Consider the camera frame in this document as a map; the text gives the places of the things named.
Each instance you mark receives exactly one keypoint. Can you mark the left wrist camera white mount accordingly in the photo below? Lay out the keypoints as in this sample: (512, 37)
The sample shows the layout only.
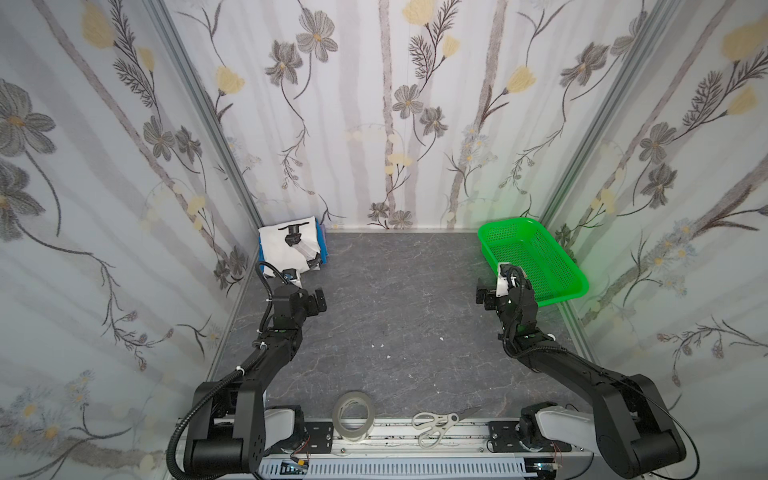
(292, 276)

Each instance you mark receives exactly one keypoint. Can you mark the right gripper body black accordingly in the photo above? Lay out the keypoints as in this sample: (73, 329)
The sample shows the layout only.
(516, 291)

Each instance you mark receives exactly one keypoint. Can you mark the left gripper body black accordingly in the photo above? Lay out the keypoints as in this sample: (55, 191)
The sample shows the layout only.
(301, 293)

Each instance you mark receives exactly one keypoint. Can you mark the aluminium corner wall profile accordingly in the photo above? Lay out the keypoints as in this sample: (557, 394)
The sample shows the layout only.
(204, 108)
(657, 22)

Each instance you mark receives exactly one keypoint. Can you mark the aluminium corner wall profile left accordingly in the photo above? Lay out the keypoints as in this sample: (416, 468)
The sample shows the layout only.
(204, 108)

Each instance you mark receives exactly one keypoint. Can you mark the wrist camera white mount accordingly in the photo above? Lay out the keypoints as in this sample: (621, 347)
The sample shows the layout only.
(502, 286)
(292, 276)

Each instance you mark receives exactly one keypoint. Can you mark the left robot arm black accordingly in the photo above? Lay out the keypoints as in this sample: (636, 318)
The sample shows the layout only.
(224, 432)

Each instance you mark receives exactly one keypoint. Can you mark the green plastic laundry basket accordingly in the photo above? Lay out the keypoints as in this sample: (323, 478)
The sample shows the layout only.
(526, 243)

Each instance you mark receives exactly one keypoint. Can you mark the white t-shirt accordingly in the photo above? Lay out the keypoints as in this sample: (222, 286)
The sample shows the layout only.
(294, 246)

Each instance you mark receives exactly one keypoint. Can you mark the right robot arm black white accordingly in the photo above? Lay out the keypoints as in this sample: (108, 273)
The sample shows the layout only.
(630, 426)

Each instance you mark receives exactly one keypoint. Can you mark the aluminium corner wall profile right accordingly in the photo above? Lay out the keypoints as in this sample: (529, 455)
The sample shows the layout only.
(657, 22)

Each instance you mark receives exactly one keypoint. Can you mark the roll of clear tape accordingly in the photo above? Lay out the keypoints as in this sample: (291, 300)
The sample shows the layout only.
(353, 416)

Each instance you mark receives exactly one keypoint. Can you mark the white slotted cable duct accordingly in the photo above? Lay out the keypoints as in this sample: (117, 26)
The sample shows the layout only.
(399, 468)

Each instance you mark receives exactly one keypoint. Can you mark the folded blue t-shirt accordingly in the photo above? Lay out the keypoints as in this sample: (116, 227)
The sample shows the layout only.
(322, 246)

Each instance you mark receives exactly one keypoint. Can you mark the white handled scissors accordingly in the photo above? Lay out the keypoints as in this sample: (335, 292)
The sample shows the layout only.
(433, 427)

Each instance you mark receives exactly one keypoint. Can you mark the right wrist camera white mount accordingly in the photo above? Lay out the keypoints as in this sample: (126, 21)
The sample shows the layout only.
(502, 286)

